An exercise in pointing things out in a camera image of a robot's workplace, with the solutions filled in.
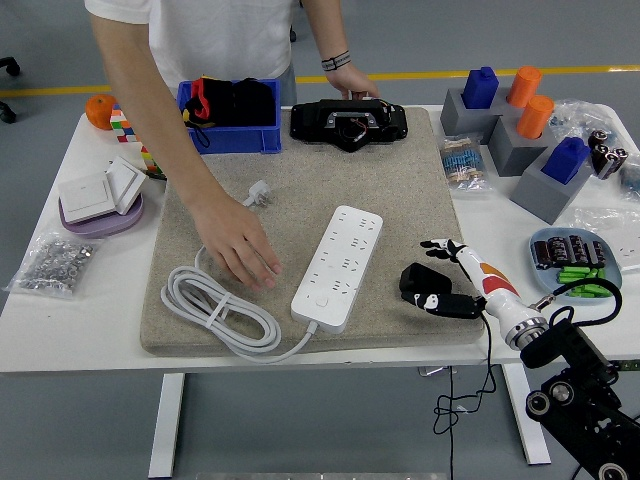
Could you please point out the white table leg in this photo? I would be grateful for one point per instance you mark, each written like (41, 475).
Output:
(167, 425)
(516, 390)

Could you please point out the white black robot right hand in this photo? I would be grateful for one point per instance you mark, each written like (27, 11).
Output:
(495, 295)

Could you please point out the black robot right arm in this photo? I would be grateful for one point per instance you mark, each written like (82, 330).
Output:
(575, 345)

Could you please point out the person's left hand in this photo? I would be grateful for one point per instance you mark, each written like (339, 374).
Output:
(352, 80)

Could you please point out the bag of black capacitors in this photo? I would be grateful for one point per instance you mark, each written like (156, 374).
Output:
(607, 155)

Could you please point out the small dark metal part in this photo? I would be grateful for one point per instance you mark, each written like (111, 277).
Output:
(156, 176)

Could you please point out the person's right hand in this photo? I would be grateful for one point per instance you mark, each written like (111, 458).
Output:
(235, 240)

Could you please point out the black table control panel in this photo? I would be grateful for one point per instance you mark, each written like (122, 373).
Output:
(625, 365)

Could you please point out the clear bag of small parts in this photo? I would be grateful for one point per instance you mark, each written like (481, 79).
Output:
(575, 117)

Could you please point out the light blue plate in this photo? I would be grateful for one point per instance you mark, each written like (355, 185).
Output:
(614, 265)

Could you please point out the person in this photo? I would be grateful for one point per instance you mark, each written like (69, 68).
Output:
(220, 35)

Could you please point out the metal bracket under table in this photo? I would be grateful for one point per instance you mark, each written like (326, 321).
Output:
(431, 371)

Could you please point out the person's wristband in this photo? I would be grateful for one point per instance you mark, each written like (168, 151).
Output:
(335, 61)

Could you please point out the grey block holder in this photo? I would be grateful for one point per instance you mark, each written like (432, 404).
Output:
(540, 197)
(457, 120)
(510, 152)
(502, 104)

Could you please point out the green batteries pile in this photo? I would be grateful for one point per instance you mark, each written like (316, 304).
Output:
(575, 273)

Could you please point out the orange cylinder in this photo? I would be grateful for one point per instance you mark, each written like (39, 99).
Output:
(534, 117)
(524, 87)

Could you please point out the black red fabric bundle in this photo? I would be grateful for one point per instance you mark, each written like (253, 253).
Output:
(240, 102)

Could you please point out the white wall switch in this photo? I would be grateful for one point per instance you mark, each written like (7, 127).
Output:
(125, 182)
(85, 197)

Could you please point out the bag of blue parts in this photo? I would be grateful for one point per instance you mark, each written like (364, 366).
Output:
(632, 177)

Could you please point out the bag of blue resistors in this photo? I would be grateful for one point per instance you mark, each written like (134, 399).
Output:
(462, 165)

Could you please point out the black office chair base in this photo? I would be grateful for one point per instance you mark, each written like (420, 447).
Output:
(12, 67)

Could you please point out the orange fruit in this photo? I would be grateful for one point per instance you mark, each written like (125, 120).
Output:
(97, 112)

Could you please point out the blue plastic bin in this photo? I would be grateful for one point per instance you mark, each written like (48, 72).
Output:
(240, 140)

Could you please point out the clear plastic bag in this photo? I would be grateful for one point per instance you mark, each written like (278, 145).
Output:
(607, 220)

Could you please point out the grey-brown mat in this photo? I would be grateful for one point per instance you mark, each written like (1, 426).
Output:
(350, 175)

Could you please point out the blue square block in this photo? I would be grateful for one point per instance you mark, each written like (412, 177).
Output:
(479, 90)
(565, 160)

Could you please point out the black electronic device housing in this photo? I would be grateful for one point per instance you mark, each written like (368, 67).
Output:
(310, 120)

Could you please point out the purple tray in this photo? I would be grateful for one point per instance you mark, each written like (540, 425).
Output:
(100, 227)

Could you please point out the colourful puzzle cube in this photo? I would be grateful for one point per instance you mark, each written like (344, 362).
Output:
(120, 125)
(150, 160)

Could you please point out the bag of metal nuts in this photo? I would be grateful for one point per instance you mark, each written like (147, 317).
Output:
(52, 260)

